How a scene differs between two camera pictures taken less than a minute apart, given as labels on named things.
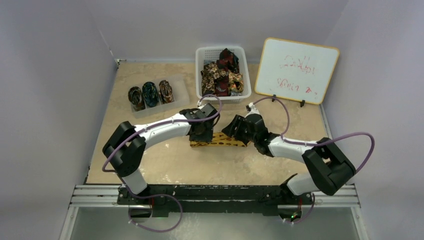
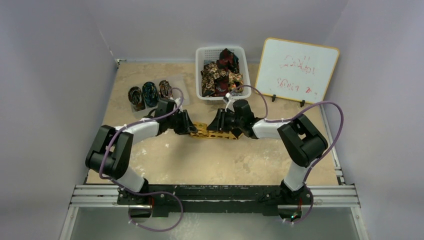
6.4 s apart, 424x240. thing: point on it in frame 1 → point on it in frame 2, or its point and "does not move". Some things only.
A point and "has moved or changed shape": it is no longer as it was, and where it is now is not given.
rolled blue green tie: x=150 y=94 does not move
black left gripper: x=206 y=137 → x=190 y=127
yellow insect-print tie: x=219 y=139 has moved or changed shape
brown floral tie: x=210 y=73 does not move
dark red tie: x=227 y=61 does not move
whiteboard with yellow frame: x=295 y=70 does not move
